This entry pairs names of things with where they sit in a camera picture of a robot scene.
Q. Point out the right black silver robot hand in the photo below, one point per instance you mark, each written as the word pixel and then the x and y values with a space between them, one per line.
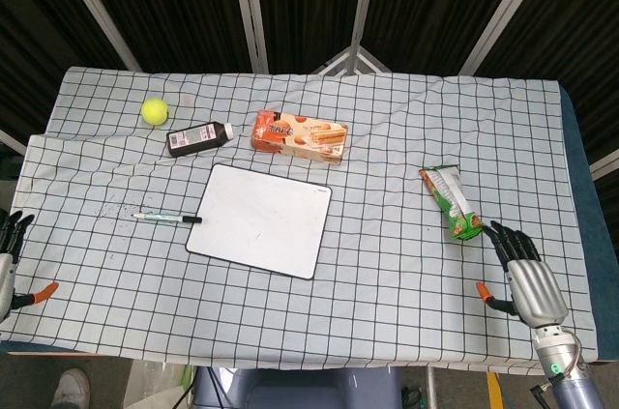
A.
pixel 537 288

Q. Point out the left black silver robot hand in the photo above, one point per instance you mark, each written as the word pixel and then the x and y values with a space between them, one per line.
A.
pixel 7 278

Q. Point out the black-capped marker pen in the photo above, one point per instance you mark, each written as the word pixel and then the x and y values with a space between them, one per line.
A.
pixel 167 218

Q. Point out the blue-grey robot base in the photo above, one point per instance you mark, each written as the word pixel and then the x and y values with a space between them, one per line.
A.
pixel 290 389

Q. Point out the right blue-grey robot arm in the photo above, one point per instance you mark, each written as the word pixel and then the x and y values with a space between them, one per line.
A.
pixel 575 387

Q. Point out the black plug on right arm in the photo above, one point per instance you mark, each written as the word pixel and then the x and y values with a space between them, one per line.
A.
pixel 544 387

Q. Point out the white drawing board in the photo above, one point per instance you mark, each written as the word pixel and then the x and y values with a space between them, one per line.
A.
pixel 261 220

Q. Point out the blue desk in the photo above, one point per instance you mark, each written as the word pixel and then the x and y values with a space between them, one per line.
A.
pixel 587 215

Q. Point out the yellow floor tape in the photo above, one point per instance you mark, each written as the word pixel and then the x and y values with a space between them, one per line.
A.
pixel 493 392

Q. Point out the green orange snack bag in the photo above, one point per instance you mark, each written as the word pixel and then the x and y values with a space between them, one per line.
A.
pixel 452 196

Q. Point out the white shoe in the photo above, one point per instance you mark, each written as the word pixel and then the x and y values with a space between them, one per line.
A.
pixel 71 387

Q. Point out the metal desk leg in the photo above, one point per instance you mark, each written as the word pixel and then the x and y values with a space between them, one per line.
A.
pixel 432 389

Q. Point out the white black checkered tablecloth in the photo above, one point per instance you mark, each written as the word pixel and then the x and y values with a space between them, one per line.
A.
pixel 387 283

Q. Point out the yellow tennis ball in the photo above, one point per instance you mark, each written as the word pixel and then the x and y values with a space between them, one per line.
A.
pixel 155 111

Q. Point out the brown bottle with white cap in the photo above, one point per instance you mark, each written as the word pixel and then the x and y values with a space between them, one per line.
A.
pixel 193 139

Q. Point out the orange biscuit roll box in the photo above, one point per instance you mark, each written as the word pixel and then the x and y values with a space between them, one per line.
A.
pixel 300 137

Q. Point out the white metal screen foot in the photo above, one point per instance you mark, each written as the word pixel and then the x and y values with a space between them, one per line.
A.
pixel 350 61

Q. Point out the dark folding screen white frames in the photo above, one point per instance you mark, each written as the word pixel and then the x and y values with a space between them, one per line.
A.
pixel 184 3

